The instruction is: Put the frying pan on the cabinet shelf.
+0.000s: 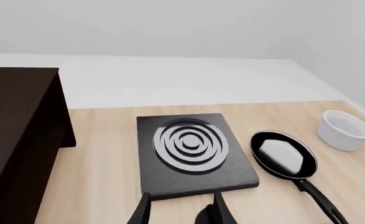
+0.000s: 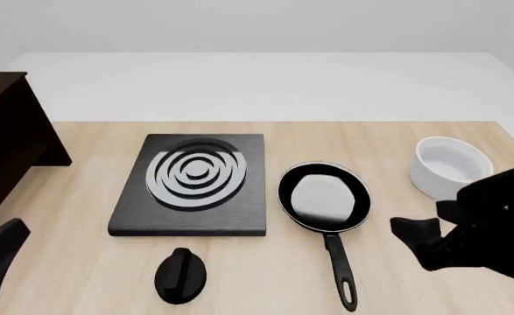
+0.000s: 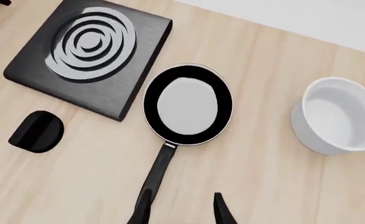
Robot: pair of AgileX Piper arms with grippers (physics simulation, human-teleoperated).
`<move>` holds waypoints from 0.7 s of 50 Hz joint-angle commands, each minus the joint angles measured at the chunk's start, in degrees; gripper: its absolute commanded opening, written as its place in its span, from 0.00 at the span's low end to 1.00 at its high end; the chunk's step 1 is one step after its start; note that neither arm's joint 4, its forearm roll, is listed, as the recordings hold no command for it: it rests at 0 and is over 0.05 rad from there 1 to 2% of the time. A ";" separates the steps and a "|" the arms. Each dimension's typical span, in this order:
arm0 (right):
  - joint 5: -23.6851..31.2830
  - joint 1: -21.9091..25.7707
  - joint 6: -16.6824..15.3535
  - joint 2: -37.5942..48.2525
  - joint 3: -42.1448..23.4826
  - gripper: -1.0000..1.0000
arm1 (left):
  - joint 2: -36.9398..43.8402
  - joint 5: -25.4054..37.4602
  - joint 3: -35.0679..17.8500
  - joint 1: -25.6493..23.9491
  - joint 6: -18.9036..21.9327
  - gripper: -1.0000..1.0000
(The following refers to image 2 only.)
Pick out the black frying pan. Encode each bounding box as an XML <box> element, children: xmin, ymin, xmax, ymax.
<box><xmin>277</xmin><ymin>160</ymin><xmax>371</xmax><ymax>312</ymax></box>

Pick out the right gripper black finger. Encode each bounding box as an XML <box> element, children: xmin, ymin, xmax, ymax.
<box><xmin>435</xmin><ymin>199</ymin><xmax>468</xmax><ymax>228</ymax></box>
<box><xmin>389</xmin><ymin>215</ymin><xmax>445</xmax><ymax>272</ymax></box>

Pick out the round black stove knob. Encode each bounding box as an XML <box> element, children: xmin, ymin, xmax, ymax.
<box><xmin>153</xmin><ymin>247</ymin><xmax>208</xmax><ymax>306</ymax></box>

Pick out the flat black stove plate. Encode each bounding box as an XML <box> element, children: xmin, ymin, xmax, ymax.
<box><xmin>108</xmin><ymin>133</ymin><xmax>268</xmax><ymax>238</ymax></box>

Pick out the dark wooden cabinet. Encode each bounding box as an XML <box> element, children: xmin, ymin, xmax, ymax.
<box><xmin>0</xmin><ymin>71</ymin><xmax>73</xmax><ymax>232</ymax></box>

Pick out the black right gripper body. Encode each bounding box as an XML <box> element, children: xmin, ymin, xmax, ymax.
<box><xmin>426</xmin><ymin>205</ymin><xmax>514</xmax><ymax>272</ymax></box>

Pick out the white ceramic bowl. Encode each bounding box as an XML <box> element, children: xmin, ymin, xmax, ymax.
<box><xmin>409</xmin><ymin>136</ymin><xmax>495</xmax><ymax>201</ymax></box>

